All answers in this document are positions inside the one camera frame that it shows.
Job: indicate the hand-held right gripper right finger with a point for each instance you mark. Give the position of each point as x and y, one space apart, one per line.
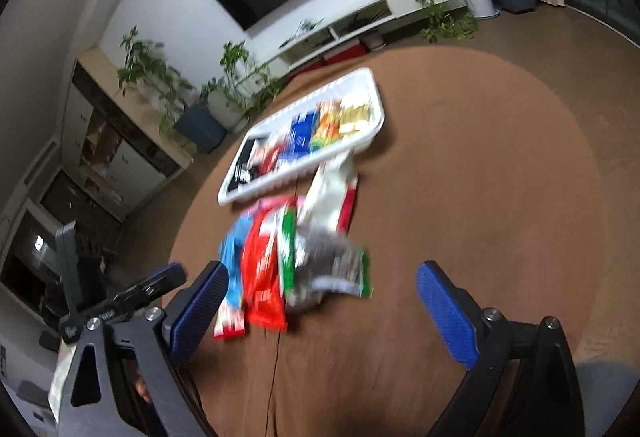
447 317

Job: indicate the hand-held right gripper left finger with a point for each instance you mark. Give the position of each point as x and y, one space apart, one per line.
197 312

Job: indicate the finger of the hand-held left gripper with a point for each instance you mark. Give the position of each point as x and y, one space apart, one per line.
165 274

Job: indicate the light blue snack packet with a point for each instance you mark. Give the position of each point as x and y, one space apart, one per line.
232 252

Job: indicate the red snack packet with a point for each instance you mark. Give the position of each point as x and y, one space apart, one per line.
262 267

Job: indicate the pink snack packet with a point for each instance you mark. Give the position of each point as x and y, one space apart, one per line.
275 204

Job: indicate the black snack packet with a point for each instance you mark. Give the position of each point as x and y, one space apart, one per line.
245 167

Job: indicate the green white seed packet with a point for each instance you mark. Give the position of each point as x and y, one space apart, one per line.
325 262

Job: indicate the white silver snack packet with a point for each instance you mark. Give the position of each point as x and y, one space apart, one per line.
327 192

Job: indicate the orange snack stick packet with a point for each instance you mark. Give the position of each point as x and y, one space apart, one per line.
327 127

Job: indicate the gold snack packet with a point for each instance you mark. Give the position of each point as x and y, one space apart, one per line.
356 117

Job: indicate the white plastic tray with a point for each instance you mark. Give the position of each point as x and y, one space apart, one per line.
350 82

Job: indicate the tall tree plant in blue pot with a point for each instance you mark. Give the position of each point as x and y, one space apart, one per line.
200 129

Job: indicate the grey mesh chair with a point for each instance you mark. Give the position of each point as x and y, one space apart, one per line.
605 392

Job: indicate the trailing plant on shelf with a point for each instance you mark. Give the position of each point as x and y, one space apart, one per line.
237 59

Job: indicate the small white pot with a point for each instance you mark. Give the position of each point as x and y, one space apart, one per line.
374 43

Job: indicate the white television cabinet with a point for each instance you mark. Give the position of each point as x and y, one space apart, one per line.
400 7

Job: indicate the white wall cabinet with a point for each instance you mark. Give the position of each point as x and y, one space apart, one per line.
125 157

